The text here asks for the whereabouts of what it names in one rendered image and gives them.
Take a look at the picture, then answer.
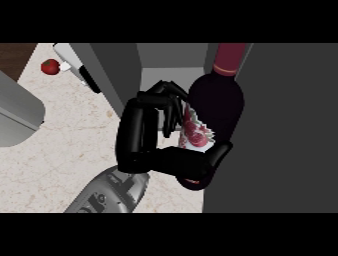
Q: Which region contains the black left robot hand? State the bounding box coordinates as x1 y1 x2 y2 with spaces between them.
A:
115 79 234 188

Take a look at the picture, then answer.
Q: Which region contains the pale grey rounded appliance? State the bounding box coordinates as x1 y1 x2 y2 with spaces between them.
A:
0 54 47 148

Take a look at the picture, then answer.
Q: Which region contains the dark wine bottle red label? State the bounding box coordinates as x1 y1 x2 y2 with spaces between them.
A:
177 42 249 192

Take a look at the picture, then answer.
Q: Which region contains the dark grey cabinet door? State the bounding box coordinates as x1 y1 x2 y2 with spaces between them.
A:
202 42 338 214

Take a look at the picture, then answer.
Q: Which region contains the red tomato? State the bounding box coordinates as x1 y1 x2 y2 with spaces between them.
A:
39 58 61 76

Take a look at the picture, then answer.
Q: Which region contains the pale grey bar black end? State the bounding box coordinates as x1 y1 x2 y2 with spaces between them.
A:
51 42 103 94

